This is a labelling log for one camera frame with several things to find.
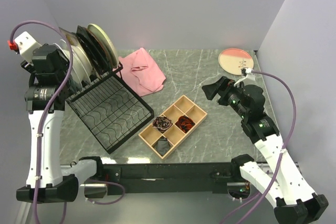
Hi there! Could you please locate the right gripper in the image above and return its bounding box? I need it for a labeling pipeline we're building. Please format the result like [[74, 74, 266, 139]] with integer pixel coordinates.
[[202, 76, 248, 119]]

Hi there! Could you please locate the white deep plate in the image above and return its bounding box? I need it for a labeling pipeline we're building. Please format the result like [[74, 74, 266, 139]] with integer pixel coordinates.
[[54, 39, 77, 78]]

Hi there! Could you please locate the pink and cream plate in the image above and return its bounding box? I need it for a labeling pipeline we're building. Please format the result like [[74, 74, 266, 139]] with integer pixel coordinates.
[[218, 48, 254, 76]]

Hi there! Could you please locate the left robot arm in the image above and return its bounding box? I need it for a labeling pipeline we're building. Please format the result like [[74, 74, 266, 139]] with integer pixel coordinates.
[[16, 44, 105, 203]]

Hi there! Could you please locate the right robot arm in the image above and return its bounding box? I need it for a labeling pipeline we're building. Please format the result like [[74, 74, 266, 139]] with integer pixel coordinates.
[[202, 76, 329, 223]]

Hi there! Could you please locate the white round plate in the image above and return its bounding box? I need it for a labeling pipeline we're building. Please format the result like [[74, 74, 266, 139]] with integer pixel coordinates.
[[71, 46, 92, 84]]

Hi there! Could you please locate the square patterned glass plate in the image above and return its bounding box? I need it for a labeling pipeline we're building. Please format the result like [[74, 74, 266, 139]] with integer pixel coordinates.
[[59, 27, 80, 47]]

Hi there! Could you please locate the black ribbed plate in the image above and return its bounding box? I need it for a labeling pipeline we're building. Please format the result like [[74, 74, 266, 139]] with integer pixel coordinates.
[[76, 26, 105, 75]]

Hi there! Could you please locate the orange and black rolled tie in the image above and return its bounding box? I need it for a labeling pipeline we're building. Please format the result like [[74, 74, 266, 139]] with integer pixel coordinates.
[[175, 115, 195, 133]]

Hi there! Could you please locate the brown rimmed dark plate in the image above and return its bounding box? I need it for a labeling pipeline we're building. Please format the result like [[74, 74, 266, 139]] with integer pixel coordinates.
[[85, 28, 111, 72]]

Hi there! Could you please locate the pale green plate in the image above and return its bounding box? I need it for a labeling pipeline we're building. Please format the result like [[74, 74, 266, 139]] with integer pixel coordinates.
[[87, 24, 119, 69]]

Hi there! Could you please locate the floral rolled tie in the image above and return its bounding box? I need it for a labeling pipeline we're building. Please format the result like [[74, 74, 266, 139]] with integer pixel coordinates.
[[152, 115, 172, 133]]

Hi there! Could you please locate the wooden compartment tray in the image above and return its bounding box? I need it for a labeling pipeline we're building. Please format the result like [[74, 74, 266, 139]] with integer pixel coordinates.
[[139, 95, 207, 160]]

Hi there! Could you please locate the grey rolled cloth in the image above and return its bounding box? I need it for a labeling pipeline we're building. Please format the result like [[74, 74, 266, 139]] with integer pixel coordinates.
[[154, 136, 171, 156]]

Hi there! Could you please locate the pink folded cloth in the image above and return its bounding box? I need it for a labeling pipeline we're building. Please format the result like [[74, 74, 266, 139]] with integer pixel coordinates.
[[119, 48, 166, 97]]

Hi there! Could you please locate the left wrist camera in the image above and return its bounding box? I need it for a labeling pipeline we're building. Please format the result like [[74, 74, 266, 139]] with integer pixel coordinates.
[[8, 31, 41, 63]]

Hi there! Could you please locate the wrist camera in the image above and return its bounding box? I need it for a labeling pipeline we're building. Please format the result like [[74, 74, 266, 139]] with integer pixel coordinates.
[[234, 68, 255, 87], [8, 31, 41, 63]]

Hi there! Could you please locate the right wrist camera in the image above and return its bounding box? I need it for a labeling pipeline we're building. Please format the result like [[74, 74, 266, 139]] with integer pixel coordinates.
[[234, 68, 255, 87]]

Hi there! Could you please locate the black wire dish rack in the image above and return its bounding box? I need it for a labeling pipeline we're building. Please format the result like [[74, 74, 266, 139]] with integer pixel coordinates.
[[67, 63, 154, 154]]

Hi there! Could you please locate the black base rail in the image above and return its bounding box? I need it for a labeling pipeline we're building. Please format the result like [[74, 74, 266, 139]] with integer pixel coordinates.
[[73, 155, 260, 201]]

